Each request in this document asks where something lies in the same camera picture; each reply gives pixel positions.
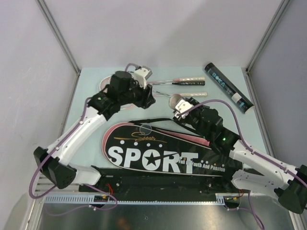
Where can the clear plastic tube lid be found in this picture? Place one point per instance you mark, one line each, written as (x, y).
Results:
(145, 129)

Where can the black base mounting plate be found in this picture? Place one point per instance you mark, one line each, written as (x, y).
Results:
(203, 183)

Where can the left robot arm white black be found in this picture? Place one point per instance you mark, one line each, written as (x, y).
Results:
(54, 162)

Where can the white black-handled badminton racket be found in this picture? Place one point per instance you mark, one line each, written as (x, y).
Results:
(191, 83)

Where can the aluminium frame rail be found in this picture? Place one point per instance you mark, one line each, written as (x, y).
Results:
(275, 21)
(58, 35)

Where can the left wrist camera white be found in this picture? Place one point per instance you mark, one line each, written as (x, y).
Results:
(141, 75)

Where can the aluminium frame rail left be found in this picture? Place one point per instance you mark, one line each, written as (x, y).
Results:
(58, 35)

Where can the black SPORT racket bag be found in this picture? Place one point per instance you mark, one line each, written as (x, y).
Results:
(163, 151)

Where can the red white badminton racket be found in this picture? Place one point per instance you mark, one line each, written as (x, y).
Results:
(188, 79)

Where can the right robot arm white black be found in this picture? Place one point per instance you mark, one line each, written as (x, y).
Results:
(281, 181)

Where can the white slotted cable duct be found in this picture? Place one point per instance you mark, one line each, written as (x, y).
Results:
(102, 200)

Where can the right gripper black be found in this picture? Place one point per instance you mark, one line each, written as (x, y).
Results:
(199, 109)

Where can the aluminium frame rail right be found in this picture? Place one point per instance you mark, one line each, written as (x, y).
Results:
(275, 21)

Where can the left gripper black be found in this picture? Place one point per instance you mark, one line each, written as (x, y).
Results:
(147, 98)

